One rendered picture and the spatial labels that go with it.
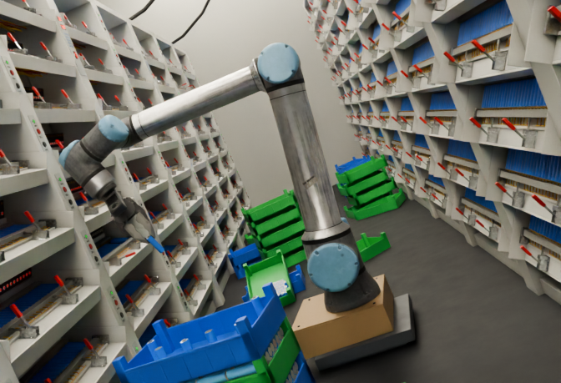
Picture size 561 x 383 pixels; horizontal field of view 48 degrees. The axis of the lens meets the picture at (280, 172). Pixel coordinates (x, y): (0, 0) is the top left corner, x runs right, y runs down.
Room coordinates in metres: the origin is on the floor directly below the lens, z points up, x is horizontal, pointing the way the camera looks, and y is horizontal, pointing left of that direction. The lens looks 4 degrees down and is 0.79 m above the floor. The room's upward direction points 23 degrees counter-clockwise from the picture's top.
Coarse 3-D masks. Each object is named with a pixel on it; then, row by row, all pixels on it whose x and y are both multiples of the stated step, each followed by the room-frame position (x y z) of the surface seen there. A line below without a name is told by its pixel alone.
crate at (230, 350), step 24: (264, 288) 1.30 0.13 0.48; (216, 312) 1.35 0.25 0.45; (240, 312) 1.34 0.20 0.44; (264, 312) 1.22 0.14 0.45; (168, 336) 1.39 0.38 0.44; (192, 336) 1.38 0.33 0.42; (216, 336) 1.36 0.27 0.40; (240, 336) 1.13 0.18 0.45; (264, 336) 1.17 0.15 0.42; (120, 360) 1.21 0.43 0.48; (144, 360) 1.30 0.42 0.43; (168, 360) 1.18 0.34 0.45; (192, 360) 1.16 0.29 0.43; (216, 360) 1.15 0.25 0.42; (240, 360) 1.13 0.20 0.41
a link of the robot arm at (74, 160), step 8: (72, 144) 1.90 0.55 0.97; (64, 152) 1.89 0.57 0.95; (72, 152) 1.90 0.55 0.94; (80, 152) 1.89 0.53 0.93; (64, 160) 1.89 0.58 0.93; (72, 160) 1.89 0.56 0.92; (80, 160) 1.89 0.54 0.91; (88, 160) 1.89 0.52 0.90; (64, 168) 1.91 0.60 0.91; (72, 168) 1.89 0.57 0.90; (80, 168) 1.89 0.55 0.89; (88, 168) 1.89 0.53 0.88; (96, 168) 1.90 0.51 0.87; (104, 168) 1.94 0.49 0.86; (72, 176) 1.91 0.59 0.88; (80, 176) 1.89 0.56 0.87; (88, 176) 1.89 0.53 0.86; (80, 184) 1.91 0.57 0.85
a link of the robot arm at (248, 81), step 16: (256, 64) 1.95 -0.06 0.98; (224, 80) 1.98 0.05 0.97; (240, 80) 1.96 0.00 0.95; (256, 80) 1.95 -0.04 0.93; (192, 96) 1.99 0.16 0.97; (208, 96) 1.97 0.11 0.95; (224, 96) 1.97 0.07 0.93; (240, 96) 1.98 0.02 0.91; (144, 112) 2.02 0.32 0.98; (160, 112) 2.00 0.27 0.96; (176, 112) 1.99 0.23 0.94; (192, 112) 1.99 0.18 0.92; (208, 112) 2.01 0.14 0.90; (128, 128) 2.00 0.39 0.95; (144, 128) 2.00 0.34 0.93; (160, 128) 2.01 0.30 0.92; (128, 144) 2.02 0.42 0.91
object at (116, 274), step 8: (112, 232) 2.61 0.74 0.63; (120, 232) 2.61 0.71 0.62; (144, 232) 2.60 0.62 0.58; (96, 240) 2.47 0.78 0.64; (144, 248) 2.47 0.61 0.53; (152, 248) 2.59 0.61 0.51; (120, 256) 2.30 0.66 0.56; (136, 256) 2.33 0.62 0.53; (144, 256) 2.46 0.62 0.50; (104, 264) 2.00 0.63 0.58; (128, 264) 2.22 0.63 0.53; (136, 264) 2.33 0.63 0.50; (112, 272) 2.06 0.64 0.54; (120, 272) 2.12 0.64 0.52; (128, 272) 2.21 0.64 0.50; (112, 280) 2.02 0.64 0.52; (120, 280) 2.12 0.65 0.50
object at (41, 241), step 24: (0, 216) 1.86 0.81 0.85; (24, 216) 1.91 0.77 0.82; (48, 216) 1.90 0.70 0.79; (72, 216) 1.90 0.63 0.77; (0, 240) 1.60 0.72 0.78; (24, 240) 1.68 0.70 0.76; (48, 240) 1.71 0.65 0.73; (72, 240) 1.88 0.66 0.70; (0, 264) 1.43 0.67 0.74; (24, 264) 1.55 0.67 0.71
